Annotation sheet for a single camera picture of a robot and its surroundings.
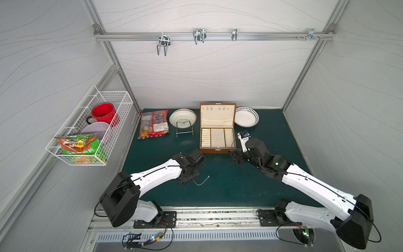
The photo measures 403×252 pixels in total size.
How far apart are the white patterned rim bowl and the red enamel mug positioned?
0.74m

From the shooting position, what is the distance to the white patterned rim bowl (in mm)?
1110

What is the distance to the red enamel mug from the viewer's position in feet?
2.13
